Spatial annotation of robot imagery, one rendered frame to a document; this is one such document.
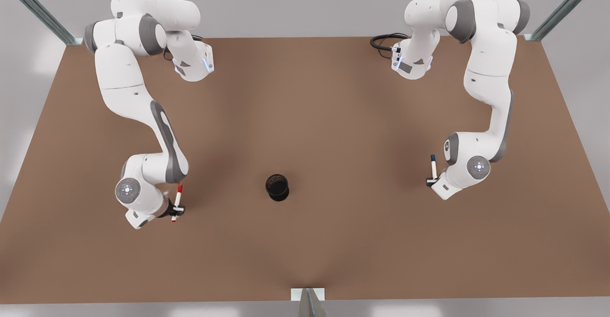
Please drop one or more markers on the black pen holder cup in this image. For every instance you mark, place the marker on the black pen holder cup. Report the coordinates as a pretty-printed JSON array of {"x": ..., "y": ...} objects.
[{"x": 277, "y": 187}]

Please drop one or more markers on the red and white marker pen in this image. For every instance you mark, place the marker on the red and white marker pen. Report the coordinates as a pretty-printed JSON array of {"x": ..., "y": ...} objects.
[{"x": 177, "y": 200}]

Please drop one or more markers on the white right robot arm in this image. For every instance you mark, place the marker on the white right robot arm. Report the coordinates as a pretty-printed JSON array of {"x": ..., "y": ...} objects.
[{"x": 119, "y": 74}]

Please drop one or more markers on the blue and white marker pen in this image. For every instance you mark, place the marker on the blue and white marker pen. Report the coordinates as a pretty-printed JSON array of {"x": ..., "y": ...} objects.
[{"x": 433, "y": 167}]

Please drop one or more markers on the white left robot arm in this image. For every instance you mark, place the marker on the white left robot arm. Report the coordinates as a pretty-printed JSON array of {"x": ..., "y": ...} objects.
[{"x": 491, "y": 59}]

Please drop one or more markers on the silver frame post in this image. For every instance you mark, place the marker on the silver frame post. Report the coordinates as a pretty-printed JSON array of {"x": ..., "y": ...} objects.
[
  {"x": 38, "y": 9},
  {"x": 310, "y": 302},
  {"x": 562, "y": 7}
]

